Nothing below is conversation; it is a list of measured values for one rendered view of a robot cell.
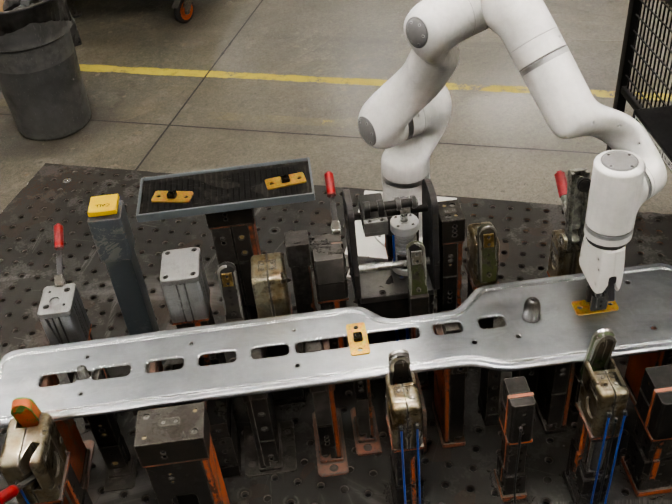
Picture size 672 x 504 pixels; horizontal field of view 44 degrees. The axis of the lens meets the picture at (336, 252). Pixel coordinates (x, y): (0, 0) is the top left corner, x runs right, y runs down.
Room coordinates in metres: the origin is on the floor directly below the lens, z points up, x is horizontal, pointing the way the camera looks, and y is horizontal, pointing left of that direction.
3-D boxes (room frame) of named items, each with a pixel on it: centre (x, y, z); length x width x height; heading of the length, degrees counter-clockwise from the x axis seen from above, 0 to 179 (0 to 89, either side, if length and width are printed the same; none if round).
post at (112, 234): (1.43, 0.48, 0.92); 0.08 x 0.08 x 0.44; 2
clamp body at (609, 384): (0.92, -0.44, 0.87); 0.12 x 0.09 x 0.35; 2
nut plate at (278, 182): (1.44, 0.09, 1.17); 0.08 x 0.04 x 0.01; 100
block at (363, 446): (1.13, -0.02, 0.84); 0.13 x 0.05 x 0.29; 2
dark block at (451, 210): (1.34, -0.24, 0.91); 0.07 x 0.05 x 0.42; 2
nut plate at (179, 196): (1.42, 0.33, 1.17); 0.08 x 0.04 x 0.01; 78
